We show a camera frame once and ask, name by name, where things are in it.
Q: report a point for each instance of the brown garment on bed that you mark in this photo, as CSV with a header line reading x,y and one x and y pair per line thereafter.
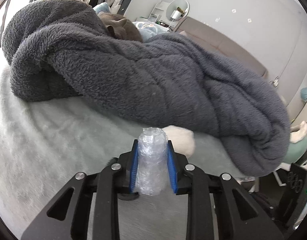
x,y
120,27

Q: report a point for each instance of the clear bubble wrap wad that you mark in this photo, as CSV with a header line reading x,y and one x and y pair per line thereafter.
x,y
152,171

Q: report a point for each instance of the black snack packet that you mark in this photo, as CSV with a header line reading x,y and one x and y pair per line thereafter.
x,y
123,196

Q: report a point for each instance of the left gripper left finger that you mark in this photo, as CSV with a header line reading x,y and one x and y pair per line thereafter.
x,y
66,216

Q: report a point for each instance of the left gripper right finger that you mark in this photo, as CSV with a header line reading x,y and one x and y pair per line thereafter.
x,y
217,205

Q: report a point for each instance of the dark grey fleece blanket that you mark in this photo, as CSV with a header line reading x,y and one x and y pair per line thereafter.
x,y
61,48

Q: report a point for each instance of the white dressing table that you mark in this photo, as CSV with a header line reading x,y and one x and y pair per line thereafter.
x,y
158,16

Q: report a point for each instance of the light blue patterned pillow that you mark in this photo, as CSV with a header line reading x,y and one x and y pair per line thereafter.
x,y
148,29

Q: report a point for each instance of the beige upholstered headboard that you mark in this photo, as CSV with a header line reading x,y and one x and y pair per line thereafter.
x,y
213,40

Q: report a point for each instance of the wall socket with charger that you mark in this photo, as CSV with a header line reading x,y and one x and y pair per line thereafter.
x,y
275,82

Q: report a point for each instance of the round vanity mirror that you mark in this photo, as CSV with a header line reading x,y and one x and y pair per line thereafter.
x,y
177,9

